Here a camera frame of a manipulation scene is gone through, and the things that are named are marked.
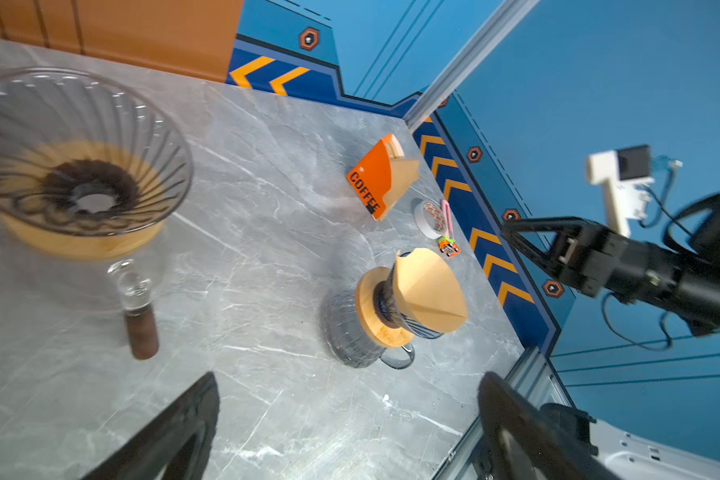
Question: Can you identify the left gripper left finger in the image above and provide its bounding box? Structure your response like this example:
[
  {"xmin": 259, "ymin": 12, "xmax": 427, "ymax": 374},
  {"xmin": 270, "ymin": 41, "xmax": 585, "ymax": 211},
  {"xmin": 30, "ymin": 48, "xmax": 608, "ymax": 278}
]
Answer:
[{"xmin": 84, "ymin": 371, "xmax": 220, "ymax": 479}]

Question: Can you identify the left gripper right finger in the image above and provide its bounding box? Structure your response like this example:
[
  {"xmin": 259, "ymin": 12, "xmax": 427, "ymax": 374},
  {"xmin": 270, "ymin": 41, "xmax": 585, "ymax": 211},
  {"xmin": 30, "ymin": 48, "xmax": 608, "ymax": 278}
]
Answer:
[{"xmin": 478, "ymin": 372, "xmax": 616, "ymax": 479}]

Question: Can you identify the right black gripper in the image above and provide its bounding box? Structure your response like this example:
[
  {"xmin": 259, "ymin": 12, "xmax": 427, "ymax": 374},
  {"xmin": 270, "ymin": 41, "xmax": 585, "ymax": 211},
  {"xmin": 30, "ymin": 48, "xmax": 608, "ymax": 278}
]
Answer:
[{"xmin": 501, "ymin": 193, "xmax": 720, "ymax": 336}]

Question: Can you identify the brown paper coffee filter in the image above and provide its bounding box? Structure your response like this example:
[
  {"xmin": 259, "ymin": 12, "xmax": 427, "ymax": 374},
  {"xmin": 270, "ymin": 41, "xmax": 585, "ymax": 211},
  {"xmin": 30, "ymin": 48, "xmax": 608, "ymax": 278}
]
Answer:
[{"xmin": 390, "ymin": 248, "xmax": 468, "ymax": 339}]

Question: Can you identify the orange coffee filter box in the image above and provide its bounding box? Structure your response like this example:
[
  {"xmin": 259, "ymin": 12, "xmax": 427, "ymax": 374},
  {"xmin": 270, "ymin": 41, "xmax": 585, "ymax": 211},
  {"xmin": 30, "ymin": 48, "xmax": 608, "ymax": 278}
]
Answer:
[{"xmin": 346, "ymin": 134, "xmax": 419, "ymax": 221}]

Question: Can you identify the blue glass dripper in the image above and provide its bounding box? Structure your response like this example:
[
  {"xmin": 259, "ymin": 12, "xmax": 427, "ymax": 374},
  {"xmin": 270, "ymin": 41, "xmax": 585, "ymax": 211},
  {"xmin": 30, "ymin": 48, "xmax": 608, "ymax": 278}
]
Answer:
[{"xmin": 373, "ymin": 278, "xmax": 443, "ymax": 340}]

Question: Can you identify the grey ribbed glass pitcher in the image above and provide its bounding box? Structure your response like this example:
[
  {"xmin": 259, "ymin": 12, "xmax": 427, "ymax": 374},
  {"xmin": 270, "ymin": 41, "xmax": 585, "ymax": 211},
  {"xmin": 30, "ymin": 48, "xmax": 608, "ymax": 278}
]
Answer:
[{"xmin": 321, "ymin": 290, "xmax": 416, "ymax": 370}]

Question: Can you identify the grey glass dripper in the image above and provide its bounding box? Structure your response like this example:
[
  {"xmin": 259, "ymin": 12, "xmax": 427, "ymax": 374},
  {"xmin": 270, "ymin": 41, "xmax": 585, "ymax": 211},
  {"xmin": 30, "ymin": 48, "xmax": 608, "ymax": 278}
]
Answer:
[{"xmin": 0, "ymin": 67, "xmax": 194, "ymax": 237}]

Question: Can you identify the white tape roll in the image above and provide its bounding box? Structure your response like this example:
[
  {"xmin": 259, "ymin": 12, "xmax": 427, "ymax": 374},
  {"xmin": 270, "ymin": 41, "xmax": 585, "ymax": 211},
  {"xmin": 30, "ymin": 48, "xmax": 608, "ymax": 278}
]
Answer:
[{"xmin": 413, "ymin": 200, "xmax": 448, "ymax": 240}]

